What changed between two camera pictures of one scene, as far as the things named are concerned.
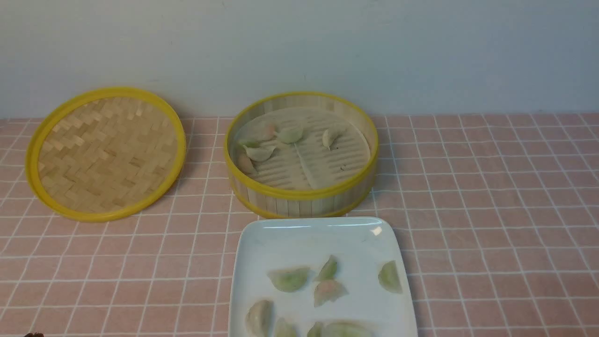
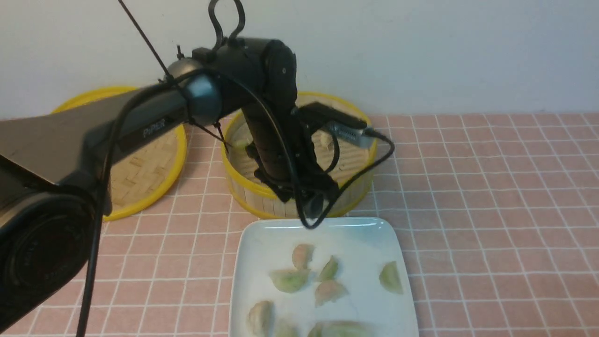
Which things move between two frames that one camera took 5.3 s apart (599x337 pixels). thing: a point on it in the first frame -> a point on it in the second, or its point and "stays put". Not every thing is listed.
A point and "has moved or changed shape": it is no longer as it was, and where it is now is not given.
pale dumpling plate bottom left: [259, 319] stays put
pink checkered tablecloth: [501, 213] stays put
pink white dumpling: [264, 132] has moved or changed shape
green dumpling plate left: [288, 280] stays put
